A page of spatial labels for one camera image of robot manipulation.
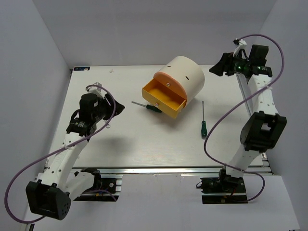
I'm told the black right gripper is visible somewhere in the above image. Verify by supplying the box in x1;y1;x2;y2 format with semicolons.
208;51;250;77

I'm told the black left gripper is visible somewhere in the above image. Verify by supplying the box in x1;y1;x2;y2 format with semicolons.
92;93;125;122

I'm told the large green screwdriver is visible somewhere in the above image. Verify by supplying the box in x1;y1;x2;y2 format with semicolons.
131;101;162;113
201;101;207;139

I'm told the cream round drawer cabinet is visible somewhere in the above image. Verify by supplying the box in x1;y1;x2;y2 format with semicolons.
158;56;205;104

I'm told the yellow drawer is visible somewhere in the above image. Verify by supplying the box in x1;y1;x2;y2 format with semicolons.
142;78;187;119

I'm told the orange top drawer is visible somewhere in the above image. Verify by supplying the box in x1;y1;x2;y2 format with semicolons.
154;72;187;100

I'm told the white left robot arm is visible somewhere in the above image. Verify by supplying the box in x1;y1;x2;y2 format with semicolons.
26;93;125;220

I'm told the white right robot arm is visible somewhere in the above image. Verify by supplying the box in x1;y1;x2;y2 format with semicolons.
209;44;287;192

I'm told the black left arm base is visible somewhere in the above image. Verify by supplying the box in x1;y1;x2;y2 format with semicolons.
74;167;122;202

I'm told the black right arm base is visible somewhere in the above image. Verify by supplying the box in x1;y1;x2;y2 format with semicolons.
196;177;248;205

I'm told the blue label sticker left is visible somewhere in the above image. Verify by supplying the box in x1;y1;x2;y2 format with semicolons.
73;66;90;71

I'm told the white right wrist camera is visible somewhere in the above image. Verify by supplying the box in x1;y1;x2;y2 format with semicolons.
233;38;247;57

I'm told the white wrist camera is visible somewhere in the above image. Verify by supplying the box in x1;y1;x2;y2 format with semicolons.
86;82;103;98
233;38;247;57

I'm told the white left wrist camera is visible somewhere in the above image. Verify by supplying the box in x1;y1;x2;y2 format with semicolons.
86;82;103;98

